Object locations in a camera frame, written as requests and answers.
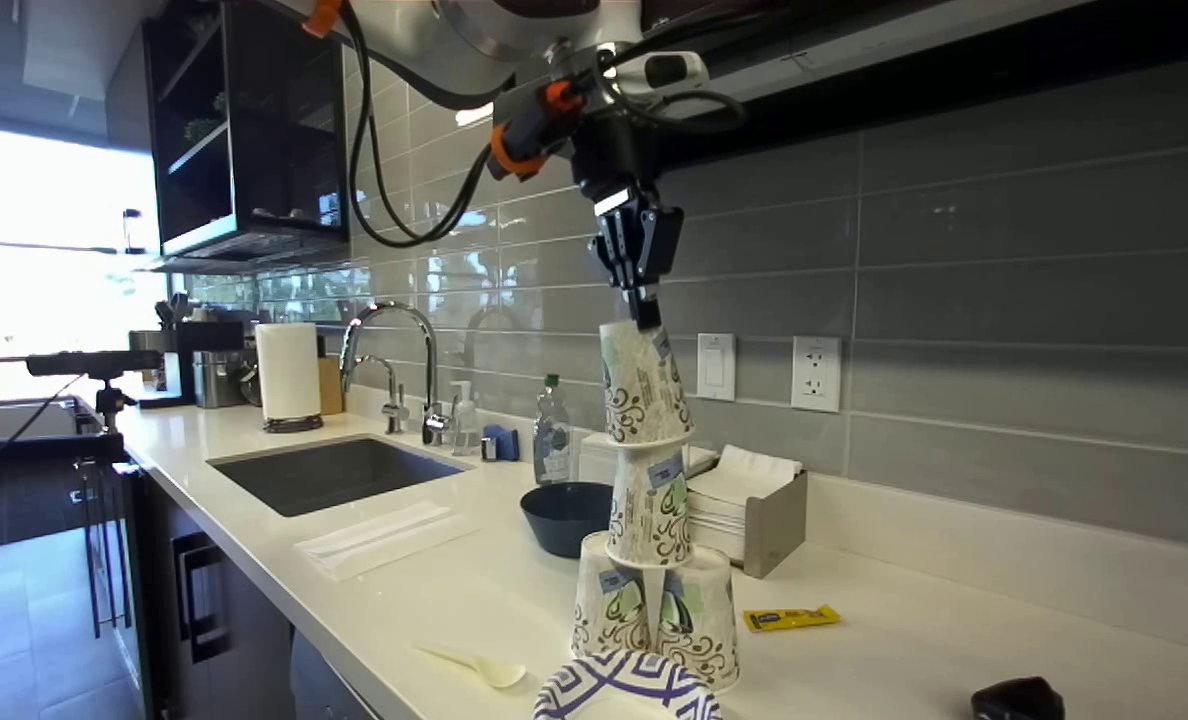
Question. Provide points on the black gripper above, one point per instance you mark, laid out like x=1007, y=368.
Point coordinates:
x=612, y=162

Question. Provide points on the dark lower kitchen cabinets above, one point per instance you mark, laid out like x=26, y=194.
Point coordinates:
x=218, y=627

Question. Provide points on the white light switch plate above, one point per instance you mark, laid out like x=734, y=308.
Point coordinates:
x=715, y=366

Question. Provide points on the black side table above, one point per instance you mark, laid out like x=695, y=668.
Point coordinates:
x=19, y=492

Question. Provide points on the white paper towel roll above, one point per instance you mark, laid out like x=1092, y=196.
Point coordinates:
x=289, y=374

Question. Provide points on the cream plastic spoon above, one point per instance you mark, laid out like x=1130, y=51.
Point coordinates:
x=496, y=668

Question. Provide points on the small black round object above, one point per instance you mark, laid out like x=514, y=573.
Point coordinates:
x=1019, y=702

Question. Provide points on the white napkin stack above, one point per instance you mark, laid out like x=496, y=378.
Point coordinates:
x=746, y=486

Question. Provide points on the blue bowl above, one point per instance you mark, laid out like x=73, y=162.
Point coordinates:
x=558, y=521

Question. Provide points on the dark upper wall cabinet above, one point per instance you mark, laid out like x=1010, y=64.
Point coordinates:
x=966, y=54

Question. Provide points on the clear dish soap bottle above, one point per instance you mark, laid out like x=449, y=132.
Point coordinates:
x=555, y=443

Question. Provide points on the white power outlet plate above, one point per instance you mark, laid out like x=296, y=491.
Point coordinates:
x=819, y=374

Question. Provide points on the tall chrome gooseneck faucet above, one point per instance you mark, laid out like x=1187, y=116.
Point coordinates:
x=431, y=386

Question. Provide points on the blue patterned paper plate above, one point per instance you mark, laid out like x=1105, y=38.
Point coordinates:
x=625, y=688

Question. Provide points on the black camera on tripod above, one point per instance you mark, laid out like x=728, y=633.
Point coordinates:
x=73, y=362

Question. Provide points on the blue sponge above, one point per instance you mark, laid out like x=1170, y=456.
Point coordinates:
x=503, y=443

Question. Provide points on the white napkin box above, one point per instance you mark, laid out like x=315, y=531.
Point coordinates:
x=776, y=525

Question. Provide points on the yellow packet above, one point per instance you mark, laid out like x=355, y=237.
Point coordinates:
x=794, y=619

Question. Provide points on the steel kitchen sink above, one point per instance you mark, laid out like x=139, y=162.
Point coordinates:
x=326, y=477

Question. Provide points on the black coffee machine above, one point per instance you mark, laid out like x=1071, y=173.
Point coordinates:
x=214, y=366

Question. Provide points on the black wrist camera orange trim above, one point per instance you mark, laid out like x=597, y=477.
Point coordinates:
x=517, y=141

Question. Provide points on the small chrome faucet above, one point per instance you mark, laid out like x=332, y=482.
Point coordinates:
x=394, y=402

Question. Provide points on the bright window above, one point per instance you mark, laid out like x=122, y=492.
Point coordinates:
x=33, y=242

